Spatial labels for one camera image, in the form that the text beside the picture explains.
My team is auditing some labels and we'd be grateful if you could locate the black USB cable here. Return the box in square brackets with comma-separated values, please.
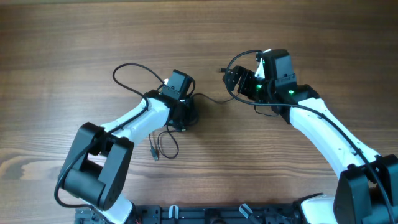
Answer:
[148, 67, 240, 161]

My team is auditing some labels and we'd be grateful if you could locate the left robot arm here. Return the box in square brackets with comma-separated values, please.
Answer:
[54, 70, 195, 223]

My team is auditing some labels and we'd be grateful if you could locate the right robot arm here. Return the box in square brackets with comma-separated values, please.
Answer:
[222, 49, 397, 223]

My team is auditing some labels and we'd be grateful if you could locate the right camera black cable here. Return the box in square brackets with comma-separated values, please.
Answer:
[224, 49, 396, 224]

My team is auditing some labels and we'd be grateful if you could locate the camera black cable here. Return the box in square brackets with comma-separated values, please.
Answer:
[224, 49, 396, 224]
[53, 63, 165, 209]

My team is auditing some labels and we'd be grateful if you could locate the left camera black cable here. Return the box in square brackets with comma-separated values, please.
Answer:
[53, 63, 165, 209]

